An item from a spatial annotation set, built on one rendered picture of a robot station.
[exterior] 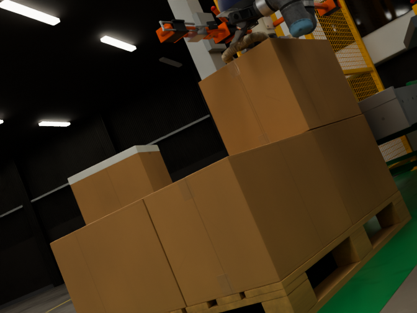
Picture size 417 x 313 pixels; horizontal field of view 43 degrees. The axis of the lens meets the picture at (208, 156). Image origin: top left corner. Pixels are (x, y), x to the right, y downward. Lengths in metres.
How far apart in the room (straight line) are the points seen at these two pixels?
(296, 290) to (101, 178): 2.46
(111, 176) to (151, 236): 2.02
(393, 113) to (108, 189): 2.09
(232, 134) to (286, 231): 0.70
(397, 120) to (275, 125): 0.74
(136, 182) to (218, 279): 2.12
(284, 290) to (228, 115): 0.93
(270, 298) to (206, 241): 0.27
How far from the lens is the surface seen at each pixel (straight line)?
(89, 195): 3.93
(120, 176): 3.80
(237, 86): 2.23
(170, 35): 1.97
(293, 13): 2.09
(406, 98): 2.79
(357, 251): 2.06
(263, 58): 2.16
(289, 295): 1.61
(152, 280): 1.91
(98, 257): 2.08
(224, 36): 2.25
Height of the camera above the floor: 0.43
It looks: 5 degrees up
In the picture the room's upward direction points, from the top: 23 degrees counter-clockwise
